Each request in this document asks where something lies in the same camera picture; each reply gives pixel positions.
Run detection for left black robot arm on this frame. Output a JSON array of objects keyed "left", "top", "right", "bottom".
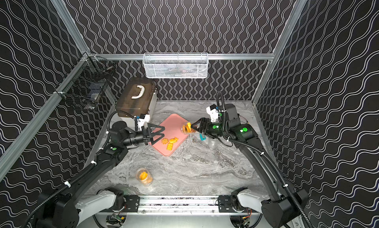
[{"left": 23, "top": 120, "right": 165, "bottom": 228}]

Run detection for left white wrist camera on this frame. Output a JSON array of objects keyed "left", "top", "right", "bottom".
[{"left": 137, "top": 114, "right": 151, "bottom": 130}]

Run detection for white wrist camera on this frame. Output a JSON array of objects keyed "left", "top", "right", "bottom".
[
  {"left": 206, "top": 104, "right": 220, "bottom": 122},
  {"left": 137, "top": 114, "right": 151, "bottom": 130}
]

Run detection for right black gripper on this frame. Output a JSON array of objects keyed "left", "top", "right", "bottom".
[{"left": 191, "top": 118, "right": 230, "bottom": 137}]

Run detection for brown lid storage box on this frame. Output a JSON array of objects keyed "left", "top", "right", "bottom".
[{"left": 115, "top": 77, "right": 158, "bottom": 127}]

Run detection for orange fish cookie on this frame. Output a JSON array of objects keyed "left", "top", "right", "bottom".
[{"left": 169, "top": 137, "right": 179, "bottom": 144}]

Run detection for clear jar orange cookies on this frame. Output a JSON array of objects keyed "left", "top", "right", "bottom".
[{"left": 136, "top": 168, "right": 153, "bottom": 186}]

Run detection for clear jar brown cookies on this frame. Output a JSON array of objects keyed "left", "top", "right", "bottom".
[{"left": 182, "top": 122, "right": 196, "bottom": 134}]

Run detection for white wire basket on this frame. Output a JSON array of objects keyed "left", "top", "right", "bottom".
[{"left": 142, "top": 52, "right": 209, "bottom": 79}]

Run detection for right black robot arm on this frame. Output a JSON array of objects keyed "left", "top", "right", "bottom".
[{"left": 190, "top": 92, "right": 313, "bottom": 228}]

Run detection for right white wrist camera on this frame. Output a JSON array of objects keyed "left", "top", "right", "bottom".
[{"left": 206, "top": 104, "right": 220, "bottom": 122}]

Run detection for yellow square waffle cookie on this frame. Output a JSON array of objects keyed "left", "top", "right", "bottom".
[{"left": 166, "top": 143, "right": 173, "bottom": 151}]

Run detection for pink plastic tray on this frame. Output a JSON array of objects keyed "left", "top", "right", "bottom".
[{"left": 153, "top": 114, "right": 189, "bottom": 157}]

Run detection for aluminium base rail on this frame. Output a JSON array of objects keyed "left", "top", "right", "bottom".
[{"left": 76, "top": 194, "right": 300, "bottom": 214}]

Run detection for black wire basket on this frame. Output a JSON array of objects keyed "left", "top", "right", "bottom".
[{"left": 58, "top": 56, "right": 116, "bottom": 111}]

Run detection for teal utility knife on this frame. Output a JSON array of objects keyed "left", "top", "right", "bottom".
[{"left": 199, "top": 133, "right": 206, "bottom": 141}]

